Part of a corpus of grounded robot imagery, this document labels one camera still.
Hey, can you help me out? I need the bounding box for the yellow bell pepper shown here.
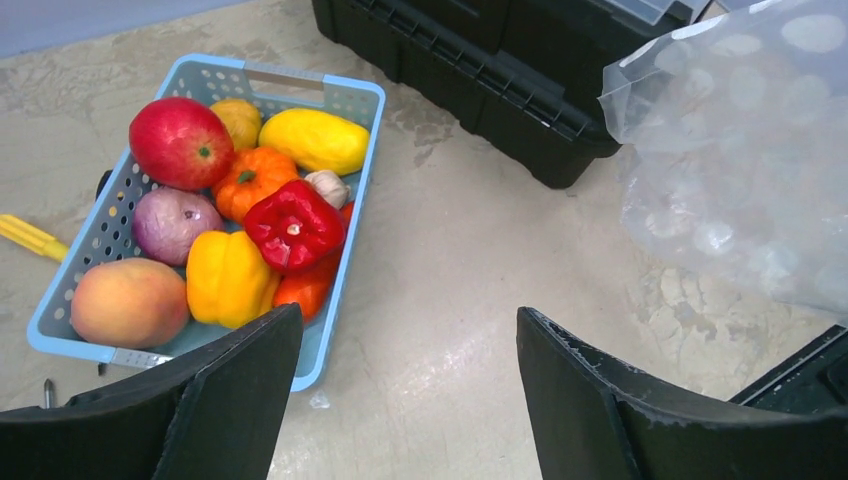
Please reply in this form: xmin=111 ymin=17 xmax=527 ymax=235
xmin=186 ymin=231 xmax=280 ymax=329

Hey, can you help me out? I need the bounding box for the red bell pepper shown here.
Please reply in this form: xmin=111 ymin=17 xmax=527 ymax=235
xmin=243 ymin=179 xmax=347 ymax=274

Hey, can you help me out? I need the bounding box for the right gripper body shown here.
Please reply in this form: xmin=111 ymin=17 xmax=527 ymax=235
xmin=730 ymin=326 xmax=847 ymax=414

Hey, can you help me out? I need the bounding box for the black plastic toolbox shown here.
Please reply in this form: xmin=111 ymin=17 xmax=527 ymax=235
xmin=312 ymin=0 xmax=708 ymax=189

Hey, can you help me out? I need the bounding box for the yellow lemon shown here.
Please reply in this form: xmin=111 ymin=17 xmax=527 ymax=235
xmin=210 ymin=98 xmax=262 ymax=150

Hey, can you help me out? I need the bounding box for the polka dot zip bag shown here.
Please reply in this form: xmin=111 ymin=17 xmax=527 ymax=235
xmin=599 ymin=0 xmax=847 ymax=323

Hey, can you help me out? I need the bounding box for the small orange pumpkin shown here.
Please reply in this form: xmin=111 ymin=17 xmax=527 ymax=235
xmin=212 ymin=147 xmax=299 ymax=224

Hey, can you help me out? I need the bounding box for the yellow handle screwdriver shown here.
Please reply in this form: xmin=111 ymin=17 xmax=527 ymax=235
xmin=1 ymin=214 xmax=69 ymax=263

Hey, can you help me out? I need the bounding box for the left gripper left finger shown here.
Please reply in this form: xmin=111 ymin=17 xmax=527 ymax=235
xmin=1 ymin=305 xmax=303 ymax=479

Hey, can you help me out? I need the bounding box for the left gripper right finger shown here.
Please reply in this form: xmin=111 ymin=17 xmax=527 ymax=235
xmin=516 ymin=307 xmax=847 ymax=479

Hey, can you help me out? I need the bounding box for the red apple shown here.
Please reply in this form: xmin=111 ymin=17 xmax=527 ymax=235
xmin=128 ymin=97 xmax=236 ymax=191

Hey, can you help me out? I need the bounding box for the yellow squash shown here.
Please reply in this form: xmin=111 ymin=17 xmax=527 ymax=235
xmin=258 ymin=108 xmax=370 ymax=176

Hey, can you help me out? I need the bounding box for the red onion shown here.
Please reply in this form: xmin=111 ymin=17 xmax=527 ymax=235
xmin=131 ymin=187 xmax=225 ymax=267

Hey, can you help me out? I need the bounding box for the light blue plastic basket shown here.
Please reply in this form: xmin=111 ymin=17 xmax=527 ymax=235
xmin=26 ymin=53 xmax=388 ymax=393

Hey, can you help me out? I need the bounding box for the garlic bulb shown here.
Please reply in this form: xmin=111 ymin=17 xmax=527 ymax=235
xmin=304 ymin=170 xmax=351 ymax=209

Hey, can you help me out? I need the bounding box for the peach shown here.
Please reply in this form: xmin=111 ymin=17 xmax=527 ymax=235
xmin=70 ymin=258 xmax=190 ymax=350

